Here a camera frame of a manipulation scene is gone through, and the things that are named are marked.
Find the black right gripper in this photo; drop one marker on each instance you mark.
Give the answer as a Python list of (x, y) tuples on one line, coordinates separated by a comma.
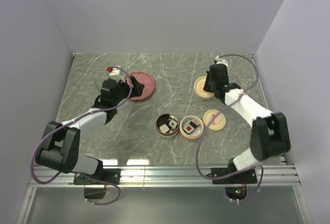
[(206, 87)]

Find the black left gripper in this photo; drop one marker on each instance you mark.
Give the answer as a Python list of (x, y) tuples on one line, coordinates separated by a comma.
[(138, 88)]

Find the pink dotted plate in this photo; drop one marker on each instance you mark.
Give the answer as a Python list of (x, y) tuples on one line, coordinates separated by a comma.
[(148, 82)]

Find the pale sushi roll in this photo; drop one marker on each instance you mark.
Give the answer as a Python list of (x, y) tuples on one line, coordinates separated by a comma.
[(164, 128)]

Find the orange sushi roll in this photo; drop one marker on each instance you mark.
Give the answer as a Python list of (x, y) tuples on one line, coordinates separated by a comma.
[(194, 123)]

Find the red sushi roll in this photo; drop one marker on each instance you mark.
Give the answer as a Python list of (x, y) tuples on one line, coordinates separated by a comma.
[(188, 129)]

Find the metal serving tongs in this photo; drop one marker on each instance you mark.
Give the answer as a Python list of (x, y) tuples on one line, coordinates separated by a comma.
[(97, 86)]

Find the black spiky sea cucumber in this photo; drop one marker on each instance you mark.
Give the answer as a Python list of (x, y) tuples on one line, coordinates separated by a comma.
[(163, 120)]

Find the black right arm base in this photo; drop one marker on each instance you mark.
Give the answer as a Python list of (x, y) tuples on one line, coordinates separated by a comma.
[(237, 185)]

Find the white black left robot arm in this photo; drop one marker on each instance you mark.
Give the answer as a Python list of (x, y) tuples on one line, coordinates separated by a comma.
[(59, 147)]

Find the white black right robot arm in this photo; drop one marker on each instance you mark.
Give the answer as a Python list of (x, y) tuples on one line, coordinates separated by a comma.
[(269, 135)]

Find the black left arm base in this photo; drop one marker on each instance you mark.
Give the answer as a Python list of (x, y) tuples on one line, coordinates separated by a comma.
[(96, 185)]

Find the metal lunch box tier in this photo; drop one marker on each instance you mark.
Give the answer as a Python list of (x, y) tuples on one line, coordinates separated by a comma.
[(167, 125)]

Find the beige lunch box tier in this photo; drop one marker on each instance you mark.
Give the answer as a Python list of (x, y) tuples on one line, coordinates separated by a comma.
[(197, 131)]

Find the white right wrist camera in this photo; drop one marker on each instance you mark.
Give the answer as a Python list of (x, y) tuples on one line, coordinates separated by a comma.
[(220, 60)]

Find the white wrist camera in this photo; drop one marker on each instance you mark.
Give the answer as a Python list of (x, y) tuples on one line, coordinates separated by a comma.
[(115, 74), (220, 60)]

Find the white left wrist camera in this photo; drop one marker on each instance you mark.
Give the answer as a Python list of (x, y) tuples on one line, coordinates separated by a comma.
[(115, 74)]

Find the aluminium front rail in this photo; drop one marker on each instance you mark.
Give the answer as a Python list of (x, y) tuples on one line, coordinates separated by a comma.
[(159, 194)]

